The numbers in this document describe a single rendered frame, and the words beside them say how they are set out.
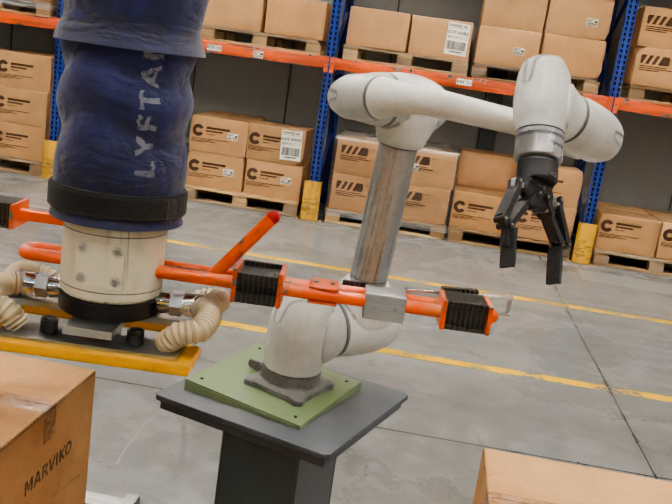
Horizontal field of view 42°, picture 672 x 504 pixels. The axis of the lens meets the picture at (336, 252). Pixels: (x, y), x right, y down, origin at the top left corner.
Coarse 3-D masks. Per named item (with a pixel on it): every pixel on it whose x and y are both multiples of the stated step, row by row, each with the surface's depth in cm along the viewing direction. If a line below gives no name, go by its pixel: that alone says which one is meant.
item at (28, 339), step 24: (0, 336) 136; (24, 336) 136; (48, 336) 138; (72, 336) 139; (120, 336) 142; (72, 360) 136; (96, 360) 135; (120, 360) 135; (144, 360) 135; (168, 360) 136; (192, 360) 138
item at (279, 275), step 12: (240, 264) 146; (252, 264) 150; (264, 264) 150; (276, 264) 150; (240, 276) 142; (252, 276) 142; (264, 276) 142; (276, 276) 145; (240, 288) 143; (252, 288) 143; (264, 288) 143; (276, 288) 143; (240, 300) 142; (252, 300) 142; (264, 300) 142; (276, 300) 143
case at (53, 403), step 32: (0, 352) 178; (0, 384) 162; (32, 384) 164; (64, 384) 166; (0, 416) 150; (32, 416) 151; (64, 416) 163; (0, 448) 139; (32, 448) 151; (64, 448) 166; (0, 480) 141; (32, 480) 153; (64, 480) 168
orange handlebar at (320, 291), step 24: (24, 216) 171; (48, 216) 171; (168, 264) 148; (192, 264) 148; (288, 288) 144; (312, 288) 144; (336, 288) 144; (360, 288) 148; (408, 312) 144; (432, 312) 144
